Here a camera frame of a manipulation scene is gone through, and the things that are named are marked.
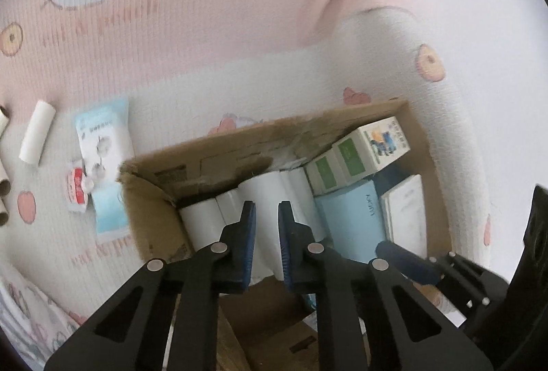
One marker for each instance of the pink white cat print blanket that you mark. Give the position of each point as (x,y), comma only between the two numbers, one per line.
(214,32)

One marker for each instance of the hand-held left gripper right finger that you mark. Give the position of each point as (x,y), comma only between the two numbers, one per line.
(286,242)

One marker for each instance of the small red white sachet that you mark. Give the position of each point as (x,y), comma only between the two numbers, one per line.
(79,187)

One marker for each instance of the white cardboard tube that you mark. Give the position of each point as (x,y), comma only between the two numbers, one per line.
(266,225)
(306,199)
(199,225)
(229,206)

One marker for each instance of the blue white wet wipes pack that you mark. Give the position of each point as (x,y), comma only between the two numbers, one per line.
(107,139)

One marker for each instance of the green white carton colourful print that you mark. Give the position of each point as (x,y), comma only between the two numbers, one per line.
(355,152)

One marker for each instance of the flat white carton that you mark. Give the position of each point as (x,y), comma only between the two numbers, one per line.
(404,212)

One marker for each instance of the pile of paper roll cores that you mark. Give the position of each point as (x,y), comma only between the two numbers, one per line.
(38,131)

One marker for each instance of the small green white carton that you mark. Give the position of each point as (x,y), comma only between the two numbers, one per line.
(327,174)

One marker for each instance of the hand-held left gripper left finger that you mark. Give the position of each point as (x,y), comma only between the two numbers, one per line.
(248,242)

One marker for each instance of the white printed cloth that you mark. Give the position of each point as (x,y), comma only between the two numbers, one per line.
(30,311)

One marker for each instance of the light blue carton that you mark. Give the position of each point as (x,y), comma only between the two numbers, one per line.
(346,217)

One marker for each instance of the brown cardboard box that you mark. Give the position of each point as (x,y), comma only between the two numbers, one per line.
(205,165)

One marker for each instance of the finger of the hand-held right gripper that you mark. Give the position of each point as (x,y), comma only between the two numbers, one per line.
(406,262)

